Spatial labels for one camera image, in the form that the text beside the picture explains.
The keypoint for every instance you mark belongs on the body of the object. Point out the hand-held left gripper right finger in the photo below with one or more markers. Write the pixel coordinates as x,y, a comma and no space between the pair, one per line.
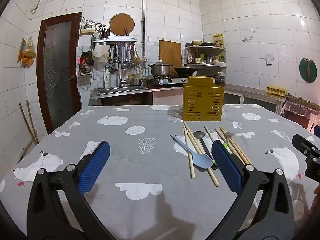
226,165

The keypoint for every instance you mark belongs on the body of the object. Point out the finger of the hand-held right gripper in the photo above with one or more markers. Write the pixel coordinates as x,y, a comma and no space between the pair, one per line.
301,142

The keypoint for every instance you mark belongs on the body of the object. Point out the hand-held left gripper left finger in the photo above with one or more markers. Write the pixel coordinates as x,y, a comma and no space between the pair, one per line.
95,165

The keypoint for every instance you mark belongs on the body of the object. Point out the light blue plastic spoon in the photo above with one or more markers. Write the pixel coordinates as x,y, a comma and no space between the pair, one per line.
200,158

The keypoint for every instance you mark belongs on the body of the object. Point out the dark grey spoon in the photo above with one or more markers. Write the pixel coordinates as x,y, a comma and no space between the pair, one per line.
199,135

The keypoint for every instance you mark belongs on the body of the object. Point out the yellow slotted utensil holder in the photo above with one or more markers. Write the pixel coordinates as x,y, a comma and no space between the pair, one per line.
202,97

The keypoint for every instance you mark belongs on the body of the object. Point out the row of hanging kitchen utensils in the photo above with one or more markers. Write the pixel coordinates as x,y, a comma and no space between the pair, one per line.
123,57

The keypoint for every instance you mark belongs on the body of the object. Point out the plastic covered side table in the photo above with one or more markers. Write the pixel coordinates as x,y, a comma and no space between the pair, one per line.
300,110

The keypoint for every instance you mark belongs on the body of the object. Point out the grey polar bear tablecloth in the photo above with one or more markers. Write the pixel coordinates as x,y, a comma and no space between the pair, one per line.
140,180

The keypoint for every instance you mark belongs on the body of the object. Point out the yellow egg tray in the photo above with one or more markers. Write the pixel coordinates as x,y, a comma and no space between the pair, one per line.
276,90

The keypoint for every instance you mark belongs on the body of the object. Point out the kitchen counter cabinet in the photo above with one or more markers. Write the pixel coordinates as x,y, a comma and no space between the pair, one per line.
250,97

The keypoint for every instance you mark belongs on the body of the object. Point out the leaning bamboo sticks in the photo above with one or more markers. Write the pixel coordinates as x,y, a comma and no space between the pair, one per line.
30,122

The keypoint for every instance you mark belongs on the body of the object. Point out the steel sink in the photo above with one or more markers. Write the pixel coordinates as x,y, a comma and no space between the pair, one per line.
120,90

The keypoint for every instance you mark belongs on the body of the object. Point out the white soap bottle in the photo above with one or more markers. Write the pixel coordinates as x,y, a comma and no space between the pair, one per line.
107,78

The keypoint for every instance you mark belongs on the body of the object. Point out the glass jar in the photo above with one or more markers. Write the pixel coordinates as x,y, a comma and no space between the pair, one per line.
220,78

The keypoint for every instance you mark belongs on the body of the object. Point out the small steel saucepan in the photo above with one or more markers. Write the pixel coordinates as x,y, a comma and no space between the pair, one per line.
136,82

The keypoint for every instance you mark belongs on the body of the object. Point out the red and black hanging item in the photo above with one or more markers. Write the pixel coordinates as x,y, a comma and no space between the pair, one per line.
85,62

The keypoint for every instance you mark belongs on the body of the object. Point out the black wok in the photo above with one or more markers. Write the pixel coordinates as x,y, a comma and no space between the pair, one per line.
186,70

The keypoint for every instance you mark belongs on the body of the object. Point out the brown door with glass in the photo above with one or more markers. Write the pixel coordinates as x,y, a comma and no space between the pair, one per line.
60,67

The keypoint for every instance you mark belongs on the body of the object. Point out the gas stove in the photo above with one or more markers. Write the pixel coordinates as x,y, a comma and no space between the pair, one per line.
165,81

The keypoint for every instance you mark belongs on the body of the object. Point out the row of condiment bottles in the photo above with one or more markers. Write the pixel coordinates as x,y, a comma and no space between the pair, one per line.
200,58

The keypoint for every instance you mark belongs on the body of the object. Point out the white hanging cloth bag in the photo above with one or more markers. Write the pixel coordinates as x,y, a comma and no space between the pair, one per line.
100,53

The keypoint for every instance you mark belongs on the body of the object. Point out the steel pot with lid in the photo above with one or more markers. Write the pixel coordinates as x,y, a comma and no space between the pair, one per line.
160,68

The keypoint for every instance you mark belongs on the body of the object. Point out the metal corner shelf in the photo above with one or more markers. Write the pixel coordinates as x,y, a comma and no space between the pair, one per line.
212,48

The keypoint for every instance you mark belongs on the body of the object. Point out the rectangular wooden cutting board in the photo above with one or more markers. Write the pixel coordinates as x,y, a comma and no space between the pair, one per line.
170,51

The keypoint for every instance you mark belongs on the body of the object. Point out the hanging plastic bags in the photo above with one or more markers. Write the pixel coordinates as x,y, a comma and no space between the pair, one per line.
28,55

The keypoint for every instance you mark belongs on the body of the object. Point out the white electrical box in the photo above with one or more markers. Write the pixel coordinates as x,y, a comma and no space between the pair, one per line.
87,29

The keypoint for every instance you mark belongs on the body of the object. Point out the round wooden cutting board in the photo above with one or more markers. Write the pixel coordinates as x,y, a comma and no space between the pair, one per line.
121,23

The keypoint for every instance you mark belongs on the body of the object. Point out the vertical grey pipe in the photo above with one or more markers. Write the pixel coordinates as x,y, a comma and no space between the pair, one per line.
143,17

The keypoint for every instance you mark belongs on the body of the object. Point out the round green wall board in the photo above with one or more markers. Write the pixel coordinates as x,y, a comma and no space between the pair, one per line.
308,70

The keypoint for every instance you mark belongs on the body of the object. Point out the white wall hooks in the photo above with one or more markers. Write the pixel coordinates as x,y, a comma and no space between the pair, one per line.
247,38

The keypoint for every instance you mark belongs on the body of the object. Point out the metal wall rack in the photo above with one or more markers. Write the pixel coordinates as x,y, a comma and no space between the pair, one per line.
112,41

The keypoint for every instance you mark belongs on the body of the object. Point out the yellow wall calendar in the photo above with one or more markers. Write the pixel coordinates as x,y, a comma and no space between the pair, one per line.
217,40

